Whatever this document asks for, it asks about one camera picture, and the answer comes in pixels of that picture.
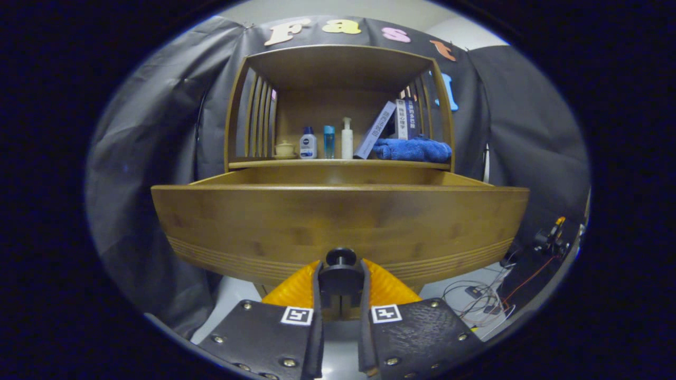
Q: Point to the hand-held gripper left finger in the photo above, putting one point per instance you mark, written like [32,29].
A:
[280,343]

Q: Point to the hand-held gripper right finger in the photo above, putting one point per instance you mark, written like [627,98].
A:
[412,338]

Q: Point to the wooden drawer with black knob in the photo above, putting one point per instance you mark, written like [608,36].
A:
[317,221]

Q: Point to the wooden countertop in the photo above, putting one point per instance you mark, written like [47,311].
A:
[338,164]

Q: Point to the wooden cabinet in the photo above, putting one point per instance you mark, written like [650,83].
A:
[327,103]

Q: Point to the black and orange tool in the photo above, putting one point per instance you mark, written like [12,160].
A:
[552,237]

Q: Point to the blue towel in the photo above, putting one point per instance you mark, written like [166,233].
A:
[412,150]

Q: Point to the beige lidded teacup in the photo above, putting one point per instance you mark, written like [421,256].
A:
[284,150]

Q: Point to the white lotion bottle blue cap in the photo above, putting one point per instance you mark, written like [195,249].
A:
[308,146]

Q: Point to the white pump bottle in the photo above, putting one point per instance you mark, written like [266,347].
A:
[347,142]

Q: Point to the clear blue bottle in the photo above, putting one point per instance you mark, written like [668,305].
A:
[329,142]

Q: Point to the lavender book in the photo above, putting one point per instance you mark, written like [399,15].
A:
[374,132]

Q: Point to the white spine book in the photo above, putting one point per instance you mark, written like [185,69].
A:
[401,119]

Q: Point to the dark blue book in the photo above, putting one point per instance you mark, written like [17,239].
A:
[413,117]

